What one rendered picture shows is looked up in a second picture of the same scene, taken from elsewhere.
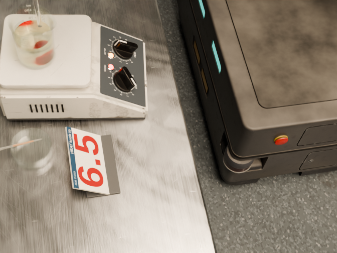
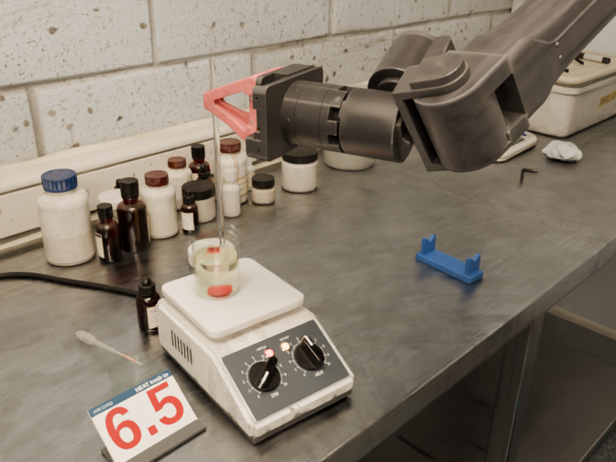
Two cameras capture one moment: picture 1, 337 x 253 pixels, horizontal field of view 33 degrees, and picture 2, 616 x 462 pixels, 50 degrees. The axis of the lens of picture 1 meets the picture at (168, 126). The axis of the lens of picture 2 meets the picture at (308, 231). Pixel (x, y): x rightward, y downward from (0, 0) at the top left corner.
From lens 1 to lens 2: 0.54 m
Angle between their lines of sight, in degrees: 55
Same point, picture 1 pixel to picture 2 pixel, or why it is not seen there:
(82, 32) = (276, 302)
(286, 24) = not seen: outside the picture
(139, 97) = (262, 405)
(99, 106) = (214, 377)
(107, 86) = (237, 361)
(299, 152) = not seen: outside the picture
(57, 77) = (201, 311)
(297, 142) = not seen: outside the picture
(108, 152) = (177, 436)
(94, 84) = (227, 347)
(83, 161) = (137, 410)
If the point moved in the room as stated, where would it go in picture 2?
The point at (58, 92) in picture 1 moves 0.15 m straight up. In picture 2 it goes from (192, 329) to (182, 196)
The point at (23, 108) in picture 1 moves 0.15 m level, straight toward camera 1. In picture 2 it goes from (168, 333) to (49, 405)
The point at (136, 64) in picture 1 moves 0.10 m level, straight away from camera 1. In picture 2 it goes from (307, 380) to (383, 348)
